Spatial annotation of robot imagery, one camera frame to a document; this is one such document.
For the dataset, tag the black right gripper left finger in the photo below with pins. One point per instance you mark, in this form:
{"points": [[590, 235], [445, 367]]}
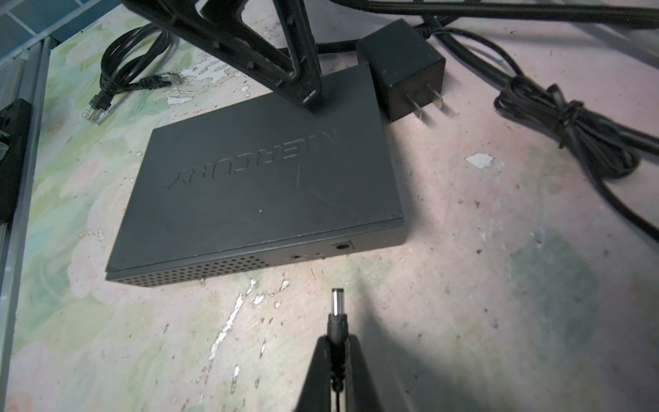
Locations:
{"points": [[316, 390]]}

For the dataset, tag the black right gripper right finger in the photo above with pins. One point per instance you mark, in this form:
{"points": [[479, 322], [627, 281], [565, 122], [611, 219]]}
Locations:
{"points": [[361, 393]]}

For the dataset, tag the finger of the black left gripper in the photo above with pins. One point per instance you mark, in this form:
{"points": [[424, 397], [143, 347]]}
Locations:
{"points": [[218, 29]]}

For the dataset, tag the large black box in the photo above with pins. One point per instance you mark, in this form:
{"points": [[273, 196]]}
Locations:
{"points": [[260, 184]]}

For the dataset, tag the black power adapter with cord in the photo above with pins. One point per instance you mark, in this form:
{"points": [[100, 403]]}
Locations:
{"points": [[404, 63]]}

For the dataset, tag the aluminium front rail frame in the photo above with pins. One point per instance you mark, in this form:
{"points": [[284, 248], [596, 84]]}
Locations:
{"points": [[22, 78]]}

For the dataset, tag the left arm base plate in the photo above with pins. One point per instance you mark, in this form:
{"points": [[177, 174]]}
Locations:
{"points": [[15, 125]]}

